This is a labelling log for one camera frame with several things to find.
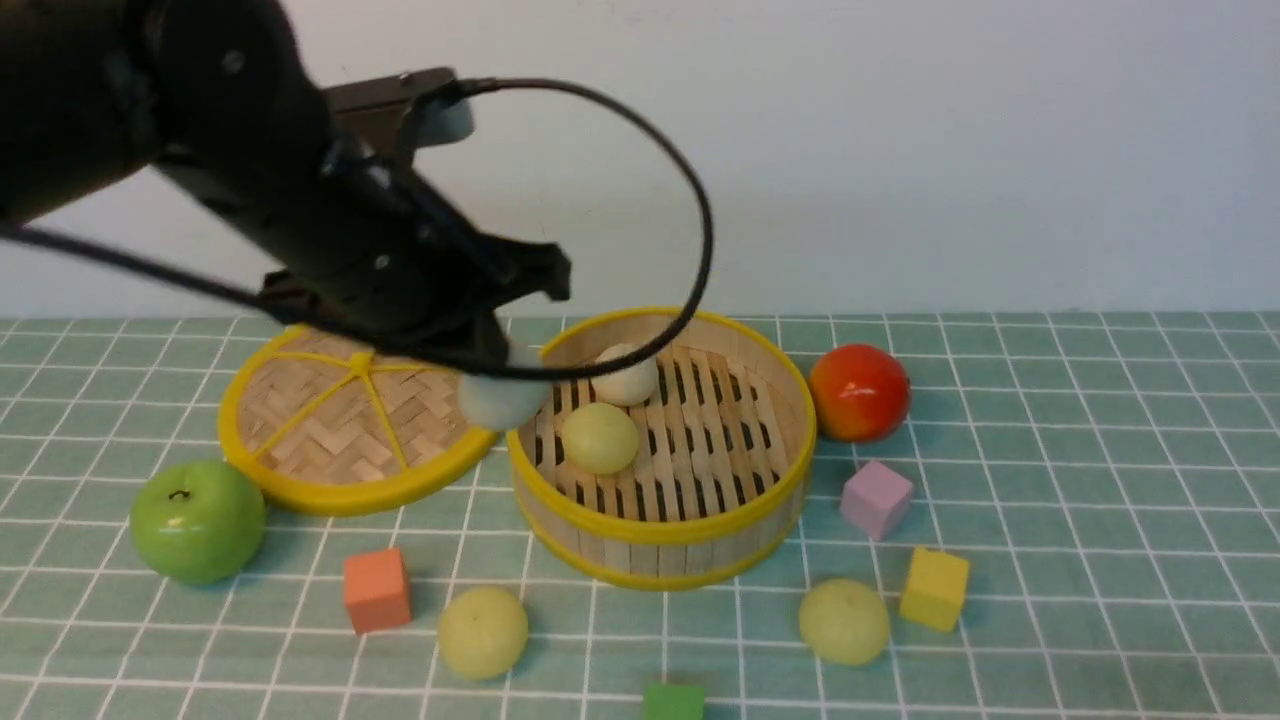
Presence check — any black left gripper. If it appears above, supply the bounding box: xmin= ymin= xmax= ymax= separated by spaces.
xmin=160 ymin=142 xmax=571 ymax=366

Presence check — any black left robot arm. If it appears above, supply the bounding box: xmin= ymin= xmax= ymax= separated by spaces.
xmin=1 ymin=1 xmax=571 ymax=364

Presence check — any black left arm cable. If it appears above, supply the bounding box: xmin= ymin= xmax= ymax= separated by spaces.
xmin=0 ymin=77 xmax=716 ymax=380

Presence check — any green cube block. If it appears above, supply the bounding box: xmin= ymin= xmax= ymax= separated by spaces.
xmin=643 ymin=682 xmax=707 ymax=720

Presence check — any green checkered tablecloth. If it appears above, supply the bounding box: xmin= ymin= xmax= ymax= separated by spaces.
xmin=1 ymin=313 xmax=1279 ymax=719

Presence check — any yellow cube block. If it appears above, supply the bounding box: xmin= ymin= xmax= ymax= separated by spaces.
xmin=899 ymin=546 xmax=972 ymax=633

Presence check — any yellow-green bun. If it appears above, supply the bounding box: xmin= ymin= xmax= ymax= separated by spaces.
xmin=436 ymin=585 xmax=530 ymax=682
xmin=797 ymin=578 xmax=890 ymax=667
xmin=559 ymin=402 xmax=639 ymax=475

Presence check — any orange cube block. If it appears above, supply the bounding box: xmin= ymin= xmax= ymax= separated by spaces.
xmin=343 ymin=547 xmax=413 ymax=635

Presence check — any bamboo steamer lid yellow rim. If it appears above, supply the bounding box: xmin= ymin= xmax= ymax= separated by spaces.
xmin=218 ymin=325 xmax=498 ymax=518

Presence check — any bamboo steamer tray yellow rim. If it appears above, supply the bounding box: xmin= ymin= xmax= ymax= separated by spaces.
xmin=506 ymin=313 xmax=818 ymax=591

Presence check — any red tomato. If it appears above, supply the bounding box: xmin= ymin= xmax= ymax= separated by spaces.
xmin=808 ymin=345 xmax=913 ymax=445

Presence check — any white bun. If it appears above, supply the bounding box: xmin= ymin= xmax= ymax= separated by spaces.
xmin=591 ymin=357 xmax=660 ymax=407
xmin=457 ymin=375 xmax=552 ymax=433

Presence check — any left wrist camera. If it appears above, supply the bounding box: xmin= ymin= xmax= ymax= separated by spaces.
xmin=323 ymin=67 xmax=475 ymax=167

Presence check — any green apple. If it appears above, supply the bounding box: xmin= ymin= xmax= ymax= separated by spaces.
xmin=129 ymin=459 xmax=268 ymax=585

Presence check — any pink cube block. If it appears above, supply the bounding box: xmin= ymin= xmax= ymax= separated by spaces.
xmin=838 ymin=460 xmax=915 ymax=542

